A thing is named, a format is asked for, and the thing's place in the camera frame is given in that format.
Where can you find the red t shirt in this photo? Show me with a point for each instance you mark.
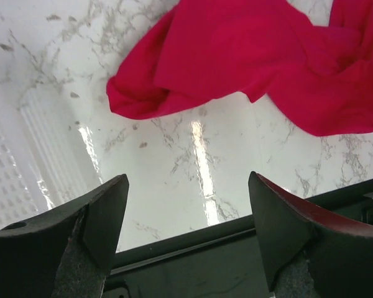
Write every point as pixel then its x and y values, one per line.
pixel 319 77

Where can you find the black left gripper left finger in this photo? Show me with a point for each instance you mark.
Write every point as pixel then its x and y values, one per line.
pixel 68 251

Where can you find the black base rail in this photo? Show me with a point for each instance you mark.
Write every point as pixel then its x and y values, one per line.
pixel 219 261

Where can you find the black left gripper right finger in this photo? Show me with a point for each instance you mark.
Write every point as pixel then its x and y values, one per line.
pixel 317 247

